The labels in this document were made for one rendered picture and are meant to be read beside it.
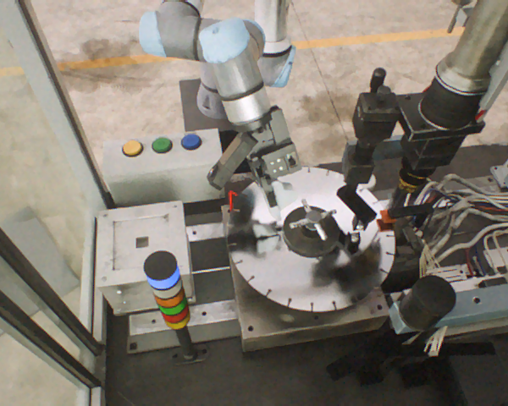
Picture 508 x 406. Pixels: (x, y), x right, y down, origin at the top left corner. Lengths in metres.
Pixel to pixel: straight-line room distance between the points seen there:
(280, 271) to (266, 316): 0.11
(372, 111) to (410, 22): 2.71
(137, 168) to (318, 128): 1.52
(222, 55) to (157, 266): 0.33
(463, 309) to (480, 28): 0.41
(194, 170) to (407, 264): 0.52
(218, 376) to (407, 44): 2.58
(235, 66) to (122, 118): 1.84
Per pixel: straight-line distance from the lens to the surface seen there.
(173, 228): 0.93
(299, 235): 0.85
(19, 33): 0.75
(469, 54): 0.63
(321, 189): 0.94
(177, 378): 0.97
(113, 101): 2.62
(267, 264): 0.83
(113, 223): 0.97
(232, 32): 0.70
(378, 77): 0.69
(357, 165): 0.76
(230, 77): 0.71
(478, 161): 1.41
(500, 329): 1.13
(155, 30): 0.83
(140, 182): 1.08
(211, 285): 1.03
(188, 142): 1.07
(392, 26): 3.28
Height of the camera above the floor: 1.69
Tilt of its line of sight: 55 degrees down
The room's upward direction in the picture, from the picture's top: 2 degrees clockwise
